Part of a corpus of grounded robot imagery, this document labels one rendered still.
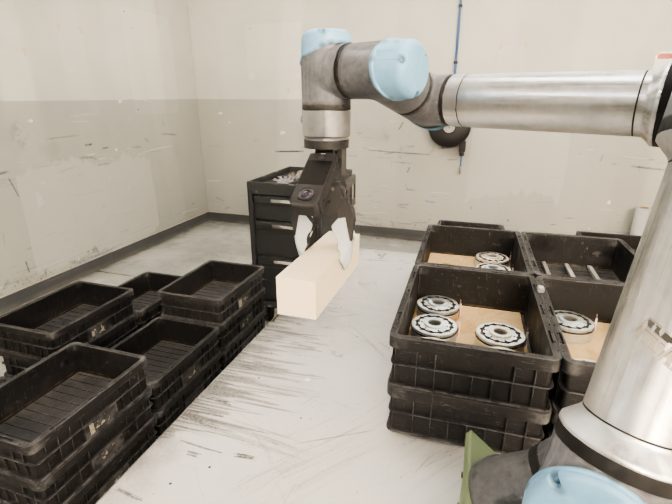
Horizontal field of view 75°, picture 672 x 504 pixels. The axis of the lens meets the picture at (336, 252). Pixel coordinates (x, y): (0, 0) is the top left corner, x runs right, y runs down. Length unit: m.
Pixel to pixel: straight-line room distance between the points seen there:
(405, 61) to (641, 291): 0.37
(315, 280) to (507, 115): 0.35
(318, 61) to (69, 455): 1.14
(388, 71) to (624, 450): 0.47
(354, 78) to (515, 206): 3.80
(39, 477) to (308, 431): 0.69
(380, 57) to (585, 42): 3.76
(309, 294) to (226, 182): 4.48
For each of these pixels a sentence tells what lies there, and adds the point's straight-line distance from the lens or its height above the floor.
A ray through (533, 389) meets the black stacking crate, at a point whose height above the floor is 0.86.
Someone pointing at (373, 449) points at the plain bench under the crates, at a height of 0.70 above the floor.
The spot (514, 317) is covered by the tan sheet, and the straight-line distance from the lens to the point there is 1.20.
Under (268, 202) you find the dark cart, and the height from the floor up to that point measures 0.79.
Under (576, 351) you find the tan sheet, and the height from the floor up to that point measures 0.83.
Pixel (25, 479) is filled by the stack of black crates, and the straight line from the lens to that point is 1.40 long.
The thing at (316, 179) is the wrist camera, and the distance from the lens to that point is 0.66.
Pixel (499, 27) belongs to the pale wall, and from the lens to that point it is 4.28.
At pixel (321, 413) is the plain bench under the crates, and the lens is 1.03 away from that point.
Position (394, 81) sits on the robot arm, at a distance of 0.60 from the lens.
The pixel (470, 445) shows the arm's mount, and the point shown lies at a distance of 0.75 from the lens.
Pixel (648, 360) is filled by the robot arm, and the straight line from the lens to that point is 0.46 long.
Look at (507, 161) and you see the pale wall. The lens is 4.29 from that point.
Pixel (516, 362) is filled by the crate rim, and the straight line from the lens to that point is 0.85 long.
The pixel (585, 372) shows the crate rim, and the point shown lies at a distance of 0.87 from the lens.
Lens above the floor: 1.35
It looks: 19 degrees down
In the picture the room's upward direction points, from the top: straight up
